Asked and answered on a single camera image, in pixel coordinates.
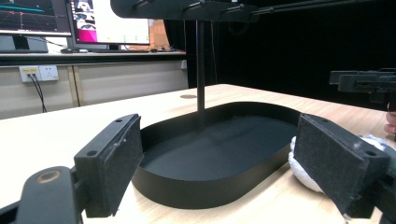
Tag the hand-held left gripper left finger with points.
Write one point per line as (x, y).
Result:
(109, 161)

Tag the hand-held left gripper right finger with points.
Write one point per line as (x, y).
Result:
(330, 161)

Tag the white cloth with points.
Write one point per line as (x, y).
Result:
(300, 174)

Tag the black stand with oval tray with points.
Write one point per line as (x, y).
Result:
(214, 149)

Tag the black curtain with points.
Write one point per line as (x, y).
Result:
(295, 53)

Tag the black metal rod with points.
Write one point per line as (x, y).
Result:
(311, 6)

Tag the long office desk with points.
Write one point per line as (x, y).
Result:
(93, 57)

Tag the black keyboard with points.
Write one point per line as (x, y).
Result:
(121, 50)

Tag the small white desk item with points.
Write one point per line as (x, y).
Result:
(83, 50)

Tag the black computer mouse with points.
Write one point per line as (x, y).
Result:
(66, 50)

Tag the brown cardboard panel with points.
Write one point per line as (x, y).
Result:
(159, 34)

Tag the monitor with white screen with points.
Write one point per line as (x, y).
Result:
(118, 21)

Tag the grey monitor base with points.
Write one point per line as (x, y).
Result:
(21, 44)

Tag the monitor with dark screen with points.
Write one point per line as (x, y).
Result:
(31, 15)

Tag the plain white wall socket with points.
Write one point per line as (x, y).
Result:
(49, 72)

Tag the white wall socket yellow label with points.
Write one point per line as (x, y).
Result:
(29, 73)

